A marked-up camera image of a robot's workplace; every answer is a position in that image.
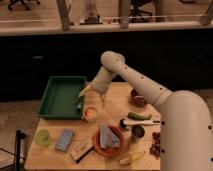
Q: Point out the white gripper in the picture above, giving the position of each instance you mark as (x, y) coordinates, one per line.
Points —
(100, 84)

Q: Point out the red orange apple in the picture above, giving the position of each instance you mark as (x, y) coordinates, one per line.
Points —
(90, 113)

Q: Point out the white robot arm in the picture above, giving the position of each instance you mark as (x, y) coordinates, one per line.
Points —
(186, 126)

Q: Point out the metal cup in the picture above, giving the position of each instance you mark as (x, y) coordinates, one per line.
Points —
(137, 133)

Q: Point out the green plastic tray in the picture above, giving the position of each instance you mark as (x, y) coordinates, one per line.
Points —
(61, 100)

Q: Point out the dark red bowl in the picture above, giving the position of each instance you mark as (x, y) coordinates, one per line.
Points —
(137, 99)

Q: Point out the green cucumber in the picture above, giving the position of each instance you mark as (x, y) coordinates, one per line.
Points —
(135, 116)

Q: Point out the grey folded cloth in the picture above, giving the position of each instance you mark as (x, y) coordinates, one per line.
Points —
(107, 138)

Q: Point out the blue sponge block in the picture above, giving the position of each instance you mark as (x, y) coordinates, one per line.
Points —
(64, 140)

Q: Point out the wooden brush block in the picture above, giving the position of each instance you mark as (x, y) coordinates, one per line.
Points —
(82, 149)

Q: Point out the orange plastic bowl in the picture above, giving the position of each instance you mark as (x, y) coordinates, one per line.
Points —
(109, 151)

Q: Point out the white model on shelf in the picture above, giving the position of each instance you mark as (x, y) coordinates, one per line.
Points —
(91, 15)

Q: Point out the yellow banana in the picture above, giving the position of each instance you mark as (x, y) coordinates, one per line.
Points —
(131, 158)

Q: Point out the purple grape bunch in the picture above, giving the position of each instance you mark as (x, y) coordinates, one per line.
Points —
(155, 146)

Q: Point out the black stand left of table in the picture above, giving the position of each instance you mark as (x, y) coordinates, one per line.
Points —
(18, 138)

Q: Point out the black office chair right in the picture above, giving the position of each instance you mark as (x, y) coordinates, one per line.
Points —
(136, 11)

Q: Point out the black office chair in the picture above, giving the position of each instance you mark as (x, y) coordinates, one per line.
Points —
(136, 11)
(23, 3)

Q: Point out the black office chair left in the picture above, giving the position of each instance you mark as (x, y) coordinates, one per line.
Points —
(23, 3)

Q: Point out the white handled black brush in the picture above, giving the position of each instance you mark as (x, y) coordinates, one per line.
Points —
(126, 124)

